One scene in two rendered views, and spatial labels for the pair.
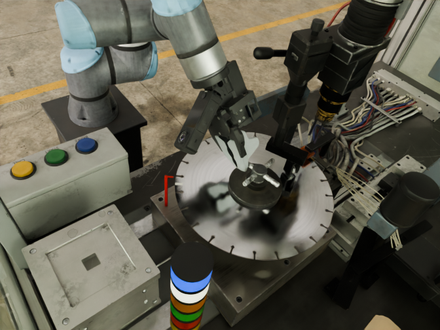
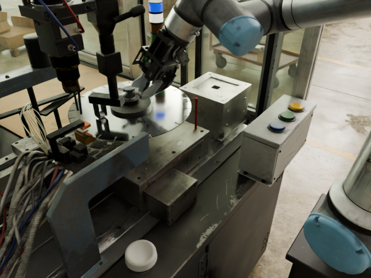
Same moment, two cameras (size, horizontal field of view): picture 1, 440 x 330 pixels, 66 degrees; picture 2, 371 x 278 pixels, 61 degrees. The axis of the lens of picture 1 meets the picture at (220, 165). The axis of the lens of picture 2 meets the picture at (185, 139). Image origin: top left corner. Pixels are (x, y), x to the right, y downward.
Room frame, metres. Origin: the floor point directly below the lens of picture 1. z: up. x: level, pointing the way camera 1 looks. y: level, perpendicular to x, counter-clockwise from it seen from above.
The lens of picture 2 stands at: (1.23, -0.03, 1.37)
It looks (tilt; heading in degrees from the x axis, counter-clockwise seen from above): 35 degrees down; 173
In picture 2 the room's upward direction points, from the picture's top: straight up
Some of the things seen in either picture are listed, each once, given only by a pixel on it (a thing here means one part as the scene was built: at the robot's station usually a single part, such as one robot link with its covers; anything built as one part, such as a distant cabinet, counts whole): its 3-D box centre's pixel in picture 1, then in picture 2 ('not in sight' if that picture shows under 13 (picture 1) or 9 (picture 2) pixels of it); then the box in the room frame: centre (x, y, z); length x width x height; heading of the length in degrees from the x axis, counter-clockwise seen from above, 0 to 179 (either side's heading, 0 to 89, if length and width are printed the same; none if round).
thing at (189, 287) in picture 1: (191, 267); (155, 6); (0.16, 0.01, 1.14); 0.05 x 0.04 x 0.03; 45
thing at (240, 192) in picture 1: (256, 182); (130, 101); (0.45, -0.08, 0.96); 0.11 x 0.11 x 0.03
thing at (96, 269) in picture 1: (97, 278); (214, 106); (0.26, 0.20, 0.82); 0.18 x 0.18 x 0.15; 45
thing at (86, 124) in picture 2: (315, 151); (70, 139); (0.59, -0.22, 0.95); 0.10 x 0.03 x 0.07; 135
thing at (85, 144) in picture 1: (86, 146); (276, 127); (0.53, 0.32, 0.90); 0.04 x 0.04 x 0.02
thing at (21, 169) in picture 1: (23, 170); (296, 108); (0.43, 0.41, 0.90); 0.04 x 0.04 x 0.02
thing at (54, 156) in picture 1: (56, 158); (286, 117); (0.48, 0.36, 0.90); 0.04 x 0.04 x 0.02
